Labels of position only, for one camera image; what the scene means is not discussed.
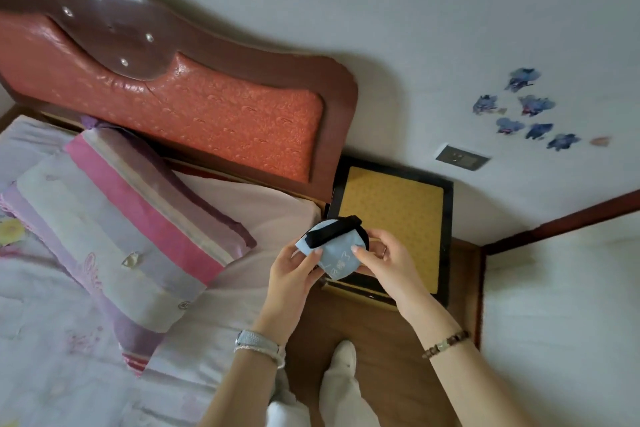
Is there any person's left hand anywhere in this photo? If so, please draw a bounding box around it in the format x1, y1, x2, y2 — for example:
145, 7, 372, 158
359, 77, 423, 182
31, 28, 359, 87
255, 241, 329, 338

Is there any person's right hand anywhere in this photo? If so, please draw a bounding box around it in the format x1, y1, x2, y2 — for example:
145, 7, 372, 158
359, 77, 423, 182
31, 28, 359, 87
352, 228, 444, 325

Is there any round blue pouch black strap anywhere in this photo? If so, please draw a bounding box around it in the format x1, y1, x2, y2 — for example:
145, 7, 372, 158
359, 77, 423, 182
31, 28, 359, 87
295, 215, 371, 281

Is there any person's right forearm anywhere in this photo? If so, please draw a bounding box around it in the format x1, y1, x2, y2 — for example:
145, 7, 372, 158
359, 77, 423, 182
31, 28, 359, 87
406, 309, 533, 427

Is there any person's left forearm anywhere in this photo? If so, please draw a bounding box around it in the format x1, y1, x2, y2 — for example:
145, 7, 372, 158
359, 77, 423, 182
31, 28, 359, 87
197, 342, 287, 427

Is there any black nightstand yellow top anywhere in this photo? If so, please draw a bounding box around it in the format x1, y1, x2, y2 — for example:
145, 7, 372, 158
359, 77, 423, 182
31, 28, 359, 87
321, 156, 455, 311

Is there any silver wrist watch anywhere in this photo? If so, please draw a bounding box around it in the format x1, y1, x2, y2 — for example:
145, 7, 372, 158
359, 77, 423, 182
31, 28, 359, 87
234, 330, 287, 369

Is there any person's white shoe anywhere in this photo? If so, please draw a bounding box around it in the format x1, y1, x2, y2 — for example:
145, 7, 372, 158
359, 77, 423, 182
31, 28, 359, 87
327, 340, 359, 378

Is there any pink purple striped pillow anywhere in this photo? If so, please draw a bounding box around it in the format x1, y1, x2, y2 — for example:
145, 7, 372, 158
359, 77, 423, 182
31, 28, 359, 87
0, 116, 258, 376

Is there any wooden headboard red padding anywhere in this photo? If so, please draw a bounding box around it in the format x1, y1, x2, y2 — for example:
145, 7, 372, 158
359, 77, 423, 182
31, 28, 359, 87
0, 0, 359, 203

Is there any brown wooden baseboard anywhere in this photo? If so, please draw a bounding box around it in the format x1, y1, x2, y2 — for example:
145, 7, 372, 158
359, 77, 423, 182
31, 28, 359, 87
472, 189, 640, 350

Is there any cluster of blue flower stickers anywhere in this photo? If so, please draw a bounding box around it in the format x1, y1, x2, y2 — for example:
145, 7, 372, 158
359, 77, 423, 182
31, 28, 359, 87
472, 67, 582, 152

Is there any white floral quilt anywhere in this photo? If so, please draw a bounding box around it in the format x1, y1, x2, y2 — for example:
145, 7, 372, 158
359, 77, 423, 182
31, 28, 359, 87
0, 115, 151, 427

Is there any brown beaded bracelet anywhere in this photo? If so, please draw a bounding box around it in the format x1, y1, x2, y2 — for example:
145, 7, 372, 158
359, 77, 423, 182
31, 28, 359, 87
421, 330, 471, 360

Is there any grey wall socket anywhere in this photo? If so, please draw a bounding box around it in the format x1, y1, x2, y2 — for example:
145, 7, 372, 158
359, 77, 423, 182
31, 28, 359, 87
435, 143, 491, 171

